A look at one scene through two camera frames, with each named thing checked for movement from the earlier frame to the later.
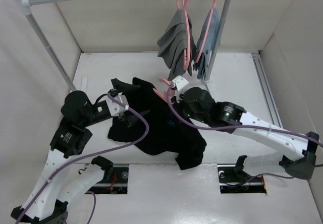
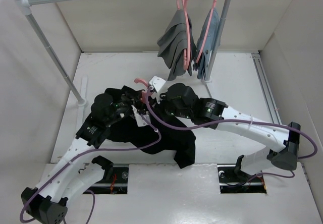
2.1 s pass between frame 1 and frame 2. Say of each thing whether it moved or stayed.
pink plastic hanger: moved
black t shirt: moved
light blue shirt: stayed
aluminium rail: stayed
